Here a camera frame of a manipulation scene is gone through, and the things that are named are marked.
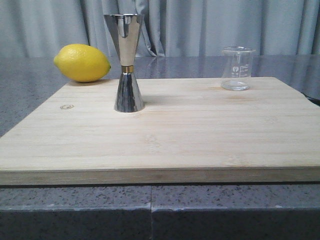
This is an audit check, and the glass beaker with liquid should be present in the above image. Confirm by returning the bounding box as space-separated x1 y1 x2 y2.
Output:
220 46 256 91

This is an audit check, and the steel double jigger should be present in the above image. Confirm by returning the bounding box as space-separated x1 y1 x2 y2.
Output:
104 13 145 113

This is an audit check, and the wooden cutting board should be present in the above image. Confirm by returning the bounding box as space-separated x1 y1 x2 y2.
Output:
0 77 320 185

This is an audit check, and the yellow lemon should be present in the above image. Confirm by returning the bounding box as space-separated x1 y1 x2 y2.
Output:
53 43 111 83

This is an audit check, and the grey curtain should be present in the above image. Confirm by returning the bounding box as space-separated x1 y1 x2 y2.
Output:
0 0 320 58

